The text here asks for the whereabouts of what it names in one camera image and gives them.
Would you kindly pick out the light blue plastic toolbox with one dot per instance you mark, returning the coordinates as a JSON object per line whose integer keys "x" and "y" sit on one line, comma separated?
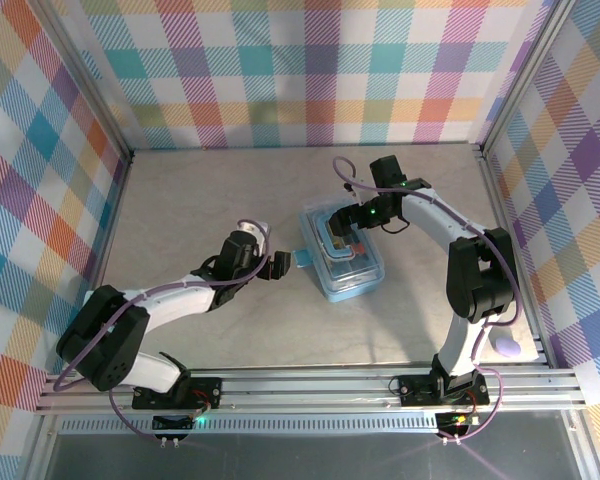
{"x": 350, "y": 280}

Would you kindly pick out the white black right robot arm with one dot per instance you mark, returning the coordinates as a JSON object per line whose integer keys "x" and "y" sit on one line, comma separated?
{"x": 440, "y": 215}

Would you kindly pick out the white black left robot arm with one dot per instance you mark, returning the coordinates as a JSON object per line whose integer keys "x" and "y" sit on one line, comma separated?
{"x": 180, "y": 300}

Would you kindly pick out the aluminium side rail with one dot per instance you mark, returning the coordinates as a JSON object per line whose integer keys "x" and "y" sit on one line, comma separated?
{"x": 487, "y": 172}
{"x": 112, "y": 210}

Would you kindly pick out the aluminium mounting rail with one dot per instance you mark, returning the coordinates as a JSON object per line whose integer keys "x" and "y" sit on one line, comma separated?
{"x": 305, "y": 395}

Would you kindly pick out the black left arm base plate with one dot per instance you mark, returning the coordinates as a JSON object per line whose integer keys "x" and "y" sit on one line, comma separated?
{"x": 205, "y": 390}

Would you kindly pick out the aluminium frame post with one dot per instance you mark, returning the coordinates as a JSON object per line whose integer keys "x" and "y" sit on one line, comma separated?
{"x": 80, "y": 75}
{"x": 525, "y": 75}

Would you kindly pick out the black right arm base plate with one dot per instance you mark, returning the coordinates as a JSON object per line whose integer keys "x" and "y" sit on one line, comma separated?
{"x": 415, "y": 387}

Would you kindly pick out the aluminium frame leg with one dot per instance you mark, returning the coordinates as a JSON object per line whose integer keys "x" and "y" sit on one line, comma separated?
{"x": 37, "y": 450}
{"x": 587, "y": 450}

